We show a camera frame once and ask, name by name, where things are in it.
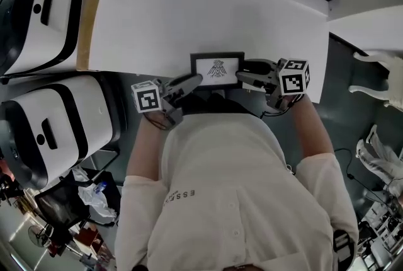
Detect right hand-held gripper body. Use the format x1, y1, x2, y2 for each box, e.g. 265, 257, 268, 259
251, 57, 312, 112

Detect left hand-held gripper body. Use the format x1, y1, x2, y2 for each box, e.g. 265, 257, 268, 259
130, 77, 186, 129

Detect black framed picture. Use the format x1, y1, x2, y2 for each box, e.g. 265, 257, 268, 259
189, 51, 246, 91

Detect person's right forearm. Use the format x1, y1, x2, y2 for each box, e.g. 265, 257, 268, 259
288, 94, 335, 159

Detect person's left forearm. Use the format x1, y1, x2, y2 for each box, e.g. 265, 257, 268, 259
125, 111, 178, 183

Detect white desk with drawers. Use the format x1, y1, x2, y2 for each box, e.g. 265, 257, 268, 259
27, 0, 332, 105

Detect person's dark trouser legs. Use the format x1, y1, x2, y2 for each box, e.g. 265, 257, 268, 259
180, 92, 253, 117

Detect white curved-leg side table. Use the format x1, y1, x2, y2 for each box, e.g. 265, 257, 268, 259
347, 48, 403, 107

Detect white black service robot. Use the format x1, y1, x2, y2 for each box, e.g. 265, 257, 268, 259
0, 0, 85, 78
0, 75, 127, 191

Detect brown cardboard box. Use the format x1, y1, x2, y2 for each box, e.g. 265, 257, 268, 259
76, 0, 103, 72

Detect blue plastic bottle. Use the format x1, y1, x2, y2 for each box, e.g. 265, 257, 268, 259
92, 180, 108, 194

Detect white plastic bag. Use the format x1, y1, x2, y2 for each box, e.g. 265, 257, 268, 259
71, 166, 118, 224

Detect person's cream shirt torso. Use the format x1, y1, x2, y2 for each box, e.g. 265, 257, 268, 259
114, 111, 360, 271

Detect black floor fan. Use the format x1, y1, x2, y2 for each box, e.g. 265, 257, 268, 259
26, 224, 48, 249

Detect black floor cable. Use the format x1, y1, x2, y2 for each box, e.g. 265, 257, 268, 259
332, 147, 389, 202

